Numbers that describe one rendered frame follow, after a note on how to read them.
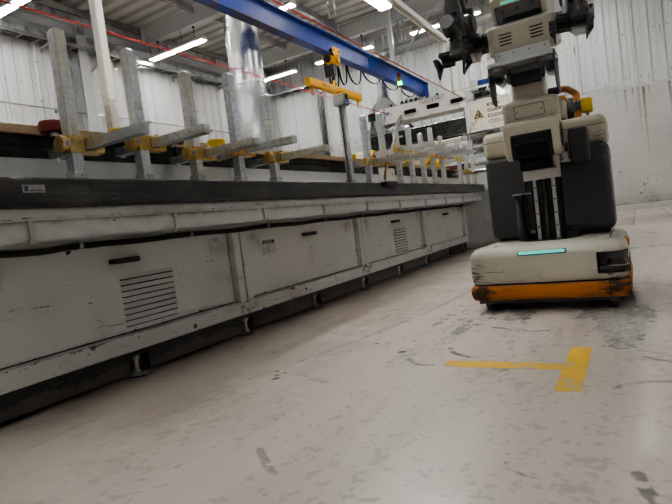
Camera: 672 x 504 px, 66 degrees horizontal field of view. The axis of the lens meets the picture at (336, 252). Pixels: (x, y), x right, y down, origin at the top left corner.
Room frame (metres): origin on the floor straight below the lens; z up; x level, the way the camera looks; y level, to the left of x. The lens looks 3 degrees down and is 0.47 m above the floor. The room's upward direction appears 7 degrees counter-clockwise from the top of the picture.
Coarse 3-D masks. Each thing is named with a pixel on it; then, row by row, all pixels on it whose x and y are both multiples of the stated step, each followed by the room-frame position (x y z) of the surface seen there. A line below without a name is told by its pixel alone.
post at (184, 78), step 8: (184, 72) 1.98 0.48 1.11; (184, 80) 1.97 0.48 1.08; (184, 88) 1.98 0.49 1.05; (184, 96) 1.98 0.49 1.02; (192, 96) 2.00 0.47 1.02; (184, 104) 1.98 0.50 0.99; (192, 104) 1.99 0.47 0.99; (184, 112) 1.99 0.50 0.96; (192, 112) 1.99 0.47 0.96; (184, 120) 1.99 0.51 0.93; (192, 120) 1.98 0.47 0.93; (192, 144) 1.98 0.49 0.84; (192, 160) 1.98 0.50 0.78; (200, 160) 1.99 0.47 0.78; (192, 168) 1.99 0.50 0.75; (200, 168) 1.99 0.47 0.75
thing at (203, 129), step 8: (192, 128) 1.69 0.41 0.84; (200, 128) 1.67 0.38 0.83; (208, 128) 1.68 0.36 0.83; (160, 136) 1.77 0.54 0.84; (168, 136) 1.75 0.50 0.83; (176, 136) 1.73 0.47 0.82; (184, 136) 1.71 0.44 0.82; (192, 136) 1.70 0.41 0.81; (152, 144) 1.79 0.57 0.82; (160, 144) 1.77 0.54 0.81; (168, 144) 1.78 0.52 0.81; (120, 152) 1.87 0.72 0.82; (128, 152) 1.85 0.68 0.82
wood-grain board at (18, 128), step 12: (0, 132) 1.59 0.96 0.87; (12, 132) 1.60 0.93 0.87; (24, 132) 1.63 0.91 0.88; (36, 132) 1.67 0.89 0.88; (84, 132) 1.81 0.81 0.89; (96, 132) 1.85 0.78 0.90; (204, 144) 2.31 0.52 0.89; (312, 156) 3.08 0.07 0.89; (324, 156) 3.20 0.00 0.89; (336, 156) 3.33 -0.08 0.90
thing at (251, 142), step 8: (224, 144) 1.95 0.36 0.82; (232, 144) 1.93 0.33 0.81; (240, 144) 1.92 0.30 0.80; (248, 144) 1.90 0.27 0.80; (256, 144) 1.89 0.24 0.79; (208, 152) 2.00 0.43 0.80; (216, 152) 1.98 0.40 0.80; (224, 152) 1.96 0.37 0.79; (176, 160) 2.08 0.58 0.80; (184, 160) 2.06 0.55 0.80
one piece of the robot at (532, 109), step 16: (544, 16) 2.14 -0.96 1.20; (496, 32) 2.24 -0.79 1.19; (512, 32) 2.21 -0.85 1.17; (528, 32) 2.18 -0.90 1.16; (544, 32) 2.15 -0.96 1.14; (496, 48) 2.25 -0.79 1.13; (512, 48) 2.22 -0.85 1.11; (544, 80) 2.20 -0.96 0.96; (512, 96) 2.27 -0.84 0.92; (528, 96) 2.22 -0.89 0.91; (544, 96) 2.17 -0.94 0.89; (512, 112) 2.23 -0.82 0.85; (528, 112) 2.20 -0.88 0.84; (544, 112) 2.18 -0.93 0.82; (560, 112) 2.23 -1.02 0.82; (512, 128) 2.20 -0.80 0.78; (528, 128) 2.17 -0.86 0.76; (544, 128) 2.14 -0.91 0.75; (560, 128) 2.15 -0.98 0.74; (560, 144) 2.13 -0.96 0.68; (512, 160) 2.25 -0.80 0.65
